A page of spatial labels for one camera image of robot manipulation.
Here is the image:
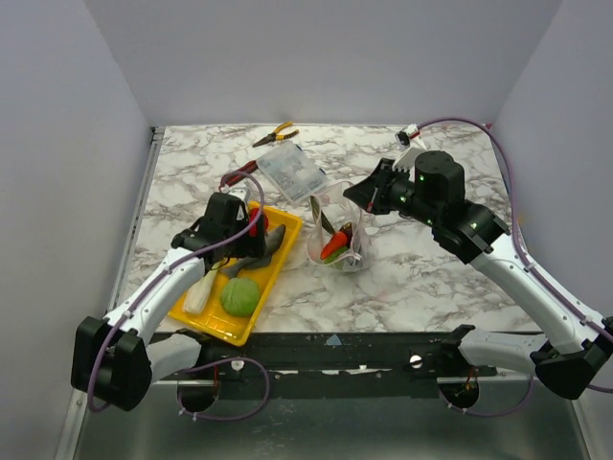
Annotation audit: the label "grey fish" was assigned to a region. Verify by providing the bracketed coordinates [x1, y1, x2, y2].
[218, 223, 287, 278]

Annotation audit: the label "clear pink dotted zip bag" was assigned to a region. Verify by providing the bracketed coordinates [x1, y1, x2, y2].
[306, 180, 373, 273]

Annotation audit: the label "green cabbage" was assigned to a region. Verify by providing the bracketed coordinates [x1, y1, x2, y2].
[220, 278, 261, 317]

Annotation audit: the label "red tomato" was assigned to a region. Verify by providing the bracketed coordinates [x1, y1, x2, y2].
[249, 208, 269, 238]

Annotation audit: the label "green grape bunch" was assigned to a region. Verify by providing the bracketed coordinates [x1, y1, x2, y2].
[322, 247, 353, 271]

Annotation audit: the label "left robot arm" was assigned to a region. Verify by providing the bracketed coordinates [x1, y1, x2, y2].
[71, 193, 265, 412]

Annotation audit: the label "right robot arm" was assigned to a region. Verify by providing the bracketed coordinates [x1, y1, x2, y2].
[343, 150, 612, 400]

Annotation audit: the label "red black utility knife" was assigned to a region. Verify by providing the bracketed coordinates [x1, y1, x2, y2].
[219, 160, 258, 189]

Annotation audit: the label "clear plastic screw box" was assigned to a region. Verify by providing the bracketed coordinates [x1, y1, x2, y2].
[256, 142, 329, 204]

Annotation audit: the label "white leek stalk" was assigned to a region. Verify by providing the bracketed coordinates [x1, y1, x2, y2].
[182, 262, 223, 315]

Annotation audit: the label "yellow plastic tray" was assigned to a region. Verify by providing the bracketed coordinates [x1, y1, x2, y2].
[169, 206, 303, 346]

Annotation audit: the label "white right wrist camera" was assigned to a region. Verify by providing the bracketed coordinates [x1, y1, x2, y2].
[393, 124, 428, 173]

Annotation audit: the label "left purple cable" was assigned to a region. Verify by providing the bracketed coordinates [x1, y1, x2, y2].
[86, 171, 271, 423]

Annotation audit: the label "yellow handled pliers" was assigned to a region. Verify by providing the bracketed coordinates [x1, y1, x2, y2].
[252, 122, 300, 148]

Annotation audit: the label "black metal base rail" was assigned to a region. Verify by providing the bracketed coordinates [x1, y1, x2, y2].
[171, 333, 496, 400]

